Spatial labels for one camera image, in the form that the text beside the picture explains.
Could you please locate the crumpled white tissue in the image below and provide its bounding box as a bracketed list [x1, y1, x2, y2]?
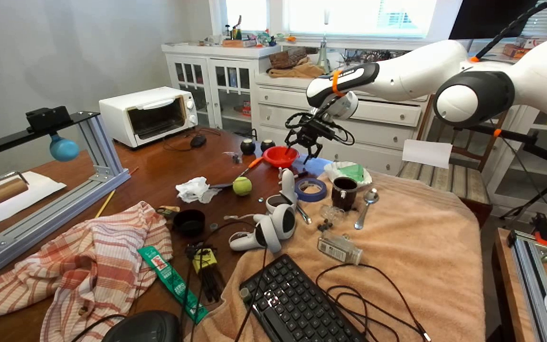
[175, 176, 217, 203]

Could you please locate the blue ball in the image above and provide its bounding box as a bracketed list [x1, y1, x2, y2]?
[50, 134, 80, 161]

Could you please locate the white vr controller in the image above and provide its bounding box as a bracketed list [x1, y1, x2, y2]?
[266, 168, 296, 239]
[228, 214, 283, 252]

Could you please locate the black keyboard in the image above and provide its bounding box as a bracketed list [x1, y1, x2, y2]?
[239, 254, 365, 342]

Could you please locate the green tennis ball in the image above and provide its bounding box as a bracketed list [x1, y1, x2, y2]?
[232, 176, 253, 195]

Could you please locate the black round cup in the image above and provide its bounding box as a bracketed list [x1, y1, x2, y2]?
[173, 208, 205, 237]

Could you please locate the striped red white cloth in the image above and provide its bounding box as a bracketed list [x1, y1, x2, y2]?
[0, 201, 173, 342]

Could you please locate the black cable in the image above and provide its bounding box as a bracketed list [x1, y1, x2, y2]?
[314, 260, 433, 342]

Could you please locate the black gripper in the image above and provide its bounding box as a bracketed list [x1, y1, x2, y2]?
[285, 111, 355, 157]

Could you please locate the white toaster oven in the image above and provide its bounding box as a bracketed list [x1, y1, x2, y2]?
[99, 87, 198, 147]

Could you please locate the white dresser cabinet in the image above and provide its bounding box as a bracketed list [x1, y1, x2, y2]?
[163, 43, 431, 172]

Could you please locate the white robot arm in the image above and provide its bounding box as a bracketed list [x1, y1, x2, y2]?
[285, 39, 547, 157]

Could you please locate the black cup on towel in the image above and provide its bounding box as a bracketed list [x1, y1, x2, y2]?
[331, 176, 357, 210]

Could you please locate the tan towel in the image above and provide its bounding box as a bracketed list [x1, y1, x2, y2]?
[190, 168, 488, 342]

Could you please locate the aluminium frame stand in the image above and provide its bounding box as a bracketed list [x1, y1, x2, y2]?
[0, 111, 129, 269]

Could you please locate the green packet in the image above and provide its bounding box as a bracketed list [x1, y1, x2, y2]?
[139, 244, 209, 322]

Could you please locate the orange plastic bowl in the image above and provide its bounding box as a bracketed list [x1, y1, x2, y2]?
[264, 146, 298, 166]

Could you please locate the black computer mouse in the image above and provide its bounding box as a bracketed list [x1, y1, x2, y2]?
[190, 134, 207, 149]

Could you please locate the metal spoon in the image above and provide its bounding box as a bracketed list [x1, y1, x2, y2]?
[353, 187, 378, 229]

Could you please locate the orange handled tool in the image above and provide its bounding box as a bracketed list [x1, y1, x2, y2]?
[213, 157, 264, 187]

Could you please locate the wooden chair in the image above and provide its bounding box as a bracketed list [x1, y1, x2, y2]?
[399, 92, 513, 220]

